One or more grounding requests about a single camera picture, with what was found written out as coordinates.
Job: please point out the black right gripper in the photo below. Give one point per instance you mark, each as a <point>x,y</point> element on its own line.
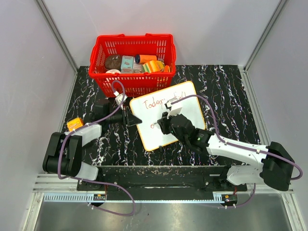
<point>163,122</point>

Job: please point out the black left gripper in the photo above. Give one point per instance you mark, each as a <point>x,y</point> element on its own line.
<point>127,117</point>

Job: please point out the yellow framed whiteboard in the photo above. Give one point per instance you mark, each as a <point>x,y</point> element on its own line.
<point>149,109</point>

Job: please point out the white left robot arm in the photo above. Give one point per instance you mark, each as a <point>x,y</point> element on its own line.
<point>66,151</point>

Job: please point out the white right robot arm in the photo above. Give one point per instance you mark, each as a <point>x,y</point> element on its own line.
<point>271,165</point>

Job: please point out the pink small box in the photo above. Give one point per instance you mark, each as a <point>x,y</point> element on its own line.
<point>131,71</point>

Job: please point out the white round container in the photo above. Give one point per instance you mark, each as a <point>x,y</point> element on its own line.
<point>113,71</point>

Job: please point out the red plastic shopping basket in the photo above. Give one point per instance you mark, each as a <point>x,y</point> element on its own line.
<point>161,45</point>

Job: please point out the orange yellow snack box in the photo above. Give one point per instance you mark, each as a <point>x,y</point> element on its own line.
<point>153,66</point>

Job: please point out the teal small box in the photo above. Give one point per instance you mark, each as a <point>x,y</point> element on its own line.
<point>127,62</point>

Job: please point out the orange cylindrical can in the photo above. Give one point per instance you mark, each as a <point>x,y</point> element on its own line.
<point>142,58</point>

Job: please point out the brown round bread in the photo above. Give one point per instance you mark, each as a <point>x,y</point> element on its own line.
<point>113,62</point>

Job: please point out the orange juice carton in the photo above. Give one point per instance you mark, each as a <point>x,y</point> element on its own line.
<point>74,124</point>

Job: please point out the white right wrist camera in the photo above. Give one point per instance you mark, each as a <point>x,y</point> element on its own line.
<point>174,108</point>

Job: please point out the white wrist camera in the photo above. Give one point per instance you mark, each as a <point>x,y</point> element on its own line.
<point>120,98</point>
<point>174,108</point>

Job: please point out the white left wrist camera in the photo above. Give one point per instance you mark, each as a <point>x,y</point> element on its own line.
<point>120,98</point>

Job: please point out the grey cable duct rail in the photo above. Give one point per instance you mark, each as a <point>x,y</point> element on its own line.
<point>210,198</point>

